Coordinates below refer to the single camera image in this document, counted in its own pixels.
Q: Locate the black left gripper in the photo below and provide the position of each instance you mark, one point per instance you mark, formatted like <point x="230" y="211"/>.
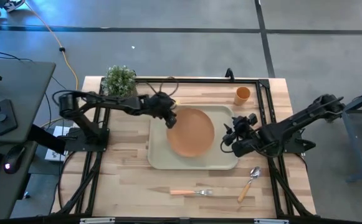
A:
<point x="157" y="104"/>

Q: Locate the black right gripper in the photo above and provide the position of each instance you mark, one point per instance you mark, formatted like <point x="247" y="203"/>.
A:
<point x="242" y="124"/>

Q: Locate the orange round plate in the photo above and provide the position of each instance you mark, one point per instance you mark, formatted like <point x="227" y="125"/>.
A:
<point x="193" y="133"/>

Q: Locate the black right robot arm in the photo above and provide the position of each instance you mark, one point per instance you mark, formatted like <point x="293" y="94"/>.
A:
<point x="293" y="126"/>

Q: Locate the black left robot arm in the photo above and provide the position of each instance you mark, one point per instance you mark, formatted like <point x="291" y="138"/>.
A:
<point x="106" y="102"/>

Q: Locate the beige plastic tray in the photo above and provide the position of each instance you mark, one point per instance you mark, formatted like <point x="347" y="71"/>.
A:
<point x="159" y="155"/>

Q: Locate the orange plastic cup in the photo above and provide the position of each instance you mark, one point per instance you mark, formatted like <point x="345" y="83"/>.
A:
<point x="241" y="95"/>

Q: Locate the small green potted plant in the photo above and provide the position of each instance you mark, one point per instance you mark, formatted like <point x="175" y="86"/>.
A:
<point x="118" y="81"/>

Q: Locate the white printed paper sheet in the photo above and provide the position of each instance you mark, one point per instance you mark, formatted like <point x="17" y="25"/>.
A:
<point x="54" y="154"/>

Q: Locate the black slanted desk bar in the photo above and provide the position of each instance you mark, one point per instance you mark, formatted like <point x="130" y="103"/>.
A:
<point x="46" y="138"/>

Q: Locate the dark grey desk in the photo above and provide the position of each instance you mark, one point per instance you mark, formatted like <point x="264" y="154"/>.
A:
<point x="21" y="90"/>

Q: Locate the black computer mouse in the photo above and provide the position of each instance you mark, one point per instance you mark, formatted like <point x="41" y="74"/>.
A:
<point x="12" y="158"/>

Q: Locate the black control box with knob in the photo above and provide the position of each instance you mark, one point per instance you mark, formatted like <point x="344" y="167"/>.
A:
<point x="3" y="118"/>

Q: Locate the black aluminium table frame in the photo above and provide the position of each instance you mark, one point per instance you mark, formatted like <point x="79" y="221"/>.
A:
<point x="199" y="80"/>

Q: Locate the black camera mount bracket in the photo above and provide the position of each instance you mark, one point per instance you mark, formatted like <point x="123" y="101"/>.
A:
<point x="229" y="74"/>

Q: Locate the blue metal frame table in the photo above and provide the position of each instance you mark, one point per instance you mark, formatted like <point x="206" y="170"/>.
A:
<point x="359" y="102"/>

